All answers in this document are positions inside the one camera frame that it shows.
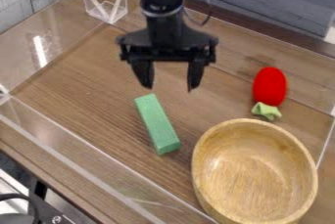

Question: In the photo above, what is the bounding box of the green rectangular block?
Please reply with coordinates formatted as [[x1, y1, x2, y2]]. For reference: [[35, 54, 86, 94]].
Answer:
[[136, 94, 182, 156]]

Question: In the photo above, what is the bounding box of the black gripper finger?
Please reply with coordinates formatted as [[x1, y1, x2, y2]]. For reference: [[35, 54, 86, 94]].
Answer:
[[132, 60, 155, 89], [188, 59, 206, 90]]

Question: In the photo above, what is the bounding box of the clear acrylic table barrier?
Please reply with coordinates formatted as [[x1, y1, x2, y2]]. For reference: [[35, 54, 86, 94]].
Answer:
[[0, 0, 335, 224]]

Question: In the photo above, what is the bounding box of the clear acrylic corner bracket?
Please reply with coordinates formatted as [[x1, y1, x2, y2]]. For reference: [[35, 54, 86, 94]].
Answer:
[[84, 0, 129, 24]]

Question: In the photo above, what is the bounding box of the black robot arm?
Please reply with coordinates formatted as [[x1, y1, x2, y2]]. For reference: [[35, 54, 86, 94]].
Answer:
[[117, 0, 219, 90]]

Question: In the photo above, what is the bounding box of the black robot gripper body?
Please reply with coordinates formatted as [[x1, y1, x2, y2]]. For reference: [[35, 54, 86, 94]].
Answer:
[[117, 14, 219, 65]]

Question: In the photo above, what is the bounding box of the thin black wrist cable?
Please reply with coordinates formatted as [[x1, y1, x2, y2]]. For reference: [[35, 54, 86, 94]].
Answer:
[[183, 0, 214, 26]]

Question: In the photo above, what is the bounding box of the light wooden bowl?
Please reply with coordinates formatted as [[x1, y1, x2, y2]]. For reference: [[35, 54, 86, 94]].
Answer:
[[192, 118, 318, 224]]

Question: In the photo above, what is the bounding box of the red plush strawberry toy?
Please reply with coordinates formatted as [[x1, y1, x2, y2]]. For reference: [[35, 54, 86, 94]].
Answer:
[[251, 67, 289, 121]]

